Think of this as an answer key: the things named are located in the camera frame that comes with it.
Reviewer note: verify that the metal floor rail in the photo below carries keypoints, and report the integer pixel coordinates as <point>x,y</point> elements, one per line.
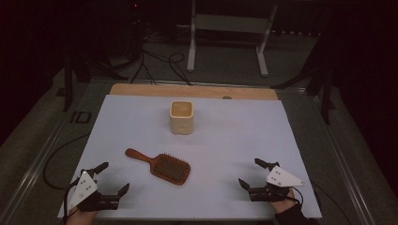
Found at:
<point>341,162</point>
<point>34,165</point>

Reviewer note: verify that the person's left hand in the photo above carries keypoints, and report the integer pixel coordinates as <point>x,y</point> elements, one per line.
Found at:
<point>82,217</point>

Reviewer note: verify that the cream square cup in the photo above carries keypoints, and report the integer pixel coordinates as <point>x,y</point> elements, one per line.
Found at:
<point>181,123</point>

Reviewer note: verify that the black tripod stand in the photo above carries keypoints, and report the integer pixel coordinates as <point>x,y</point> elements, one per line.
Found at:
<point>68,84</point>
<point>326,93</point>

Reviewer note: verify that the white metal stand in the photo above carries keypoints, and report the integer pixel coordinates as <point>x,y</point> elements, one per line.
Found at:
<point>230,23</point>

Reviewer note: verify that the black rectangular floor frame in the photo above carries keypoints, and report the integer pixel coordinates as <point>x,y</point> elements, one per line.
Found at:
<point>75,117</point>

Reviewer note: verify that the white table mat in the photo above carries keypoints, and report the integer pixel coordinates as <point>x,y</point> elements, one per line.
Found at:
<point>234,140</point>

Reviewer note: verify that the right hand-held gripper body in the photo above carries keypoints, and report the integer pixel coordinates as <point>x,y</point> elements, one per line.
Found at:
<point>281,179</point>

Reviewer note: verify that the person's right hand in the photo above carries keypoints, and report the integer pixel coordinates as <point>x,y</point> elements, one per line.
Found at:
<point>282,205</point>

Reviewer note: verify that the wooden paddle hairbrush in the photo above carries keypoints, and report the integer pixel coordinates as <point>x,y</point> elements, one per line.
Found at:
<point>170,168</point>

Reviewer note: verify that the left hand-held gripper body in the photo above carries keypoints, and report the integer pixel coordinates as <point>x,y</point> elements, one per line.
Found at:
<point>84,189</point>

